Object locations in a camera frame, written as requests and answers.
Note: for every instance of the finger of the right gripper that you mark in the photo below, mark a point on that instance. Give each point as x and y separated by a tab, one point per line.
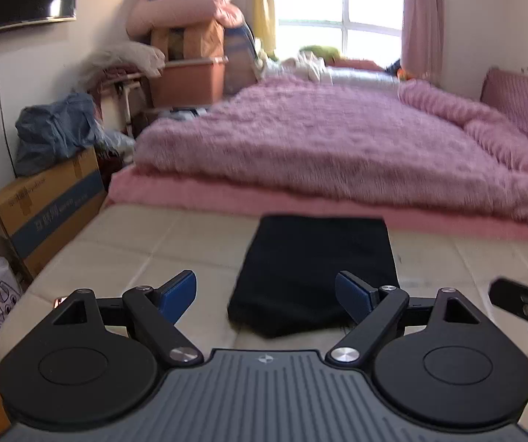
509	295

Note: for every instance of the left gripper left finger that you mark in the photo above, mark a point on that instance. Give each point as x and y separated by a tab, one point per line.
150	315

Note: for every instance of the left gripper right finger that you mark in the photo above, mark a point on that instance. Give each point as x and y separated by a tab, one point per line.
380	314

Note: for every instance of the black pants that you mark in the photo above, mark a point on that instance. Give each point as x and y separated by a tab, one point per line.
286	284

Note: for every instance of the pink mattress sheet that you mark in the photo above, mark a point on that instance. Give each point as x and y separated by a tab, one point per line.
165	191

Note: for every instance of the large cardboard box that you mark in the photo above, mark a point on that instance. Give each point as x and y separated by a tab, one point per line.
39	215

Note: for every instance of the pink fluffy blanket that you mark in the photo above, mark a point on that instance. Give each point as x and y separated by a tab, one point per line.
414	147

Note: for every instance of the blue denim clothes pile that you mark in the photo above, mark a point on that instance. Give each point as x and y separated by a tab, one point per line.
54	133

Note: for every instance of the orange plastic storage bin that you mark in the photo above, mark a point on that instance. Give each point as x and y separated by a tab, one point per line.
189	83

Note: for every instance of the pink curtain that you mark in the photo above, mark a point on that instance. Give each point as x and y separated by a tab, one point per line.
423	39

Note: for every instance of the white fluffy clothes pile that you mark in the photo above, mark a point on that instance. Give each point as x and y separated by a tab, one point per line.
141	58

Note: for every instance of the brown cardboard box on bin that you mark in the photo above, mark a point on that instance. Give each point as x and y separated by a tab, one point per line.
203	40

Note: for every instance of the pink bundled bedding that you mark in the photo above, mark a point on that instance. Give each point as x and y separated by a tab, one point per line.
147	15

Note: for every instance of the yellow curtain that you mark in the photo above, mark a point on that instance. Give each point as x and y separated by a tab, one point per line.
264	24

